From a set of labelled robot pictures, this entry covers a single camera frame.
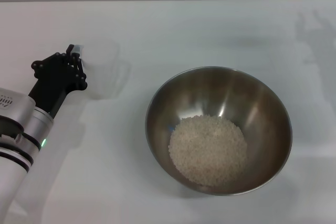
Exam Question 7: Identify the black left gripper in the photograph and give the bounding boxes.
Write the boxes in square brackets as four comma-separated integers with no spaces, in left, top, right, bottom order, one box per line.
[28,44,89,119]

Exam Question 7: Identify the clear plastic measuring cup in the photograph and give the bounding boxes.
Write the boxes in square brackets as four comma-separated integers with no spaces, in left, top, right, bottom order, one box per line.
[72,39,132,99]

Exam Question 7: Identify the stainless steel mixing bowl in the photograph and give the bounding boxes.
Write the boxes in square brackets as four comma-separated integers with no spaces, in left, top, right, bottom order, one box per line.
[144,66,293,197]

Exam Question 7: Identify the white rice grains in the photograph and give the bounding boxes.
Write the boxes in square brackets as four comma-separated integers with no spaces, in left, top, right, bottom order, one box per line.
[168,114,248,187]

